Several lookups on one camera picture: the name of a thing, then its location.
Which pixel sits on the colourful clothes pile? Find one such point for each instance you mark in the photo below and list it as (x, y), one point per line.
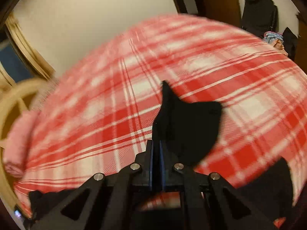
(276, 40)

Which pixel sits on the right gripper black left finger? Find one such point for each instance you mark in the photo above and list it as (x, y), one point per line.
(102, 202)

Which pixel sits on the black pants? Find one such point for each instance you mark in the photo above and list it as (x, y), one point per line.
(190, 131)

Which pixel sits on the beige curtain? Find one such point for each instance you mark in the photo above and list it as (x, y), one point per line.
(33, 57)

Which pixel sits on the red white plaid bedsheet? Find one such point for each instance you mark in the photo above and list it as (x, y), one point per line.
(112, 97)

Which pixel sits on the pink folded blanket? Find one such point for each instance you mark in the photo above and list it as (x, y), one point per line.
(18, 142)

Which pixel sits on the cream wooden headboard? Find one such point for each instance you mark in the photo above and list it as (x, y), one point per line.
(12, 114)

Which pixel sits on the black bag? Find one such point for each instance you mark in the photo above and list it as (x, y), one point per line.
(259, 16)

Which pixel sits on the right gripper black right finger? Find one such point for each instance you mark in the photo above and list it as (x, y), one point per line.
(207, 201)

